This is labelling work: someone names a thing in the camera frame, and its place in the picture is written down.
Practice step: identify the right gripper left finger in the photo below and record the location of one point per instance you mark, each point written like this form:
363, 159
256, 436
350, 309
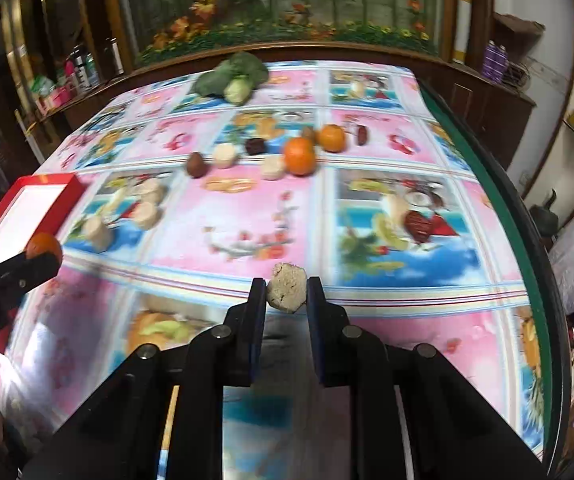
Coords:
242, 348

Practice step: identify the flower bamboo glass panel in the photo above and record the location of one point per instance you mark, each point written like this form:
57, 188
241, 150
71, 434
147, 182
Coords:
157, 30

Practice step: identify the green leafy vegetable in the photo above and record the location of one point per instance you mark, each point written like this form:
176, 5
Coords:
234, 80

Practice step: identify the small brown longan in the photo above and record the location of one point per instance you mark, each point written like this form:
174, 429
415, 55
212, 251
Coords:
309, 133

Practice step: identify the colourful fruit print tablecloth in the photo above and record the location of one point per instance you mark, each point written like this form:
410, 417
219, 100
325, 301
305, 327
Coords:
405, 231

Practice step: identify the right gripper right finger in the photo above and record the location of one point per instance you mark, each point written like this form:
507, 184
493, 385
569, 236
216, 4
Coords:
329, 345

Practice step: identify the medium orange tangerine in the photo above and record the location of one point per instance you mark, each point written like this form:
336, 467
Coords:
331, 138

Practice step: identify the beige hexagonal cake piece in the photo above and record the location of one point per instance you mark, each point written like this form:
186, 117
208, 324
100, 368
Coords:
286, 290

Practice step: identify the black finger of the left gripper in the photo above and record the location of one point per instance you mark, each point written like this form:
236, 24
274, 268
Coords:
21, 274

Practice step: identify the purple bottles on shelf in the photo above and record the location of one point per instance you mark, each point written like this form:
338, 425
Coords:
495, 62

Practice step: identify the red white shallow box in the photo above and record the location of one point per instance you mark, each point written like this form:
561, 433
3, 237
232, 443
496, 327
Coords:
34, 204

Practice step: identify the large orange tangerine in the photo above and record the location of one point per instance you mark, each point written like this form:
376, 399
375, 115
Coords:
300, 157

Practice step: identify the beige cylindrical cake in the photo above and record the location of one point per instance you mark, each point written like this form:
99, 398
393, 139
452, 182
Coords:
97, 233

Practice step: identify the beige round cake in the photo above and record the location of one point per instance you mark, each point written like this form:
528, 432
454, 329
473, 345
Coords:
146, 215
152, 190

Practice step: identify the brown round longan fruit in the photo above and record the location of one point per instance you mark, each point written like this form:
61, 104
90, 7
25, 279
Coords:
196, 166

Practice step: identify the red jujube date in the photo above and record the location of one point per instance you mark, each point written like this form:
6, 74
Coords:
361, 135

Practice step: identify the small orange tangerine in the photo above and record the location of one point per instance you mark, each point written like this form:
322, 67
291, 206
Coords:
43, 243

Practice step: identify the dark brown small fruit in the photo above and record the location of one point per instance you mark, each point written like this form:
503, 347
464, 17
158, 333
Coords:
255, 146

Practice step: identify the cream round cake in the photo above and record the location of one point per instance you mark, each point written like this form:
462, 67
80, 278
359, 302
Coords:
273, 167
224, 155

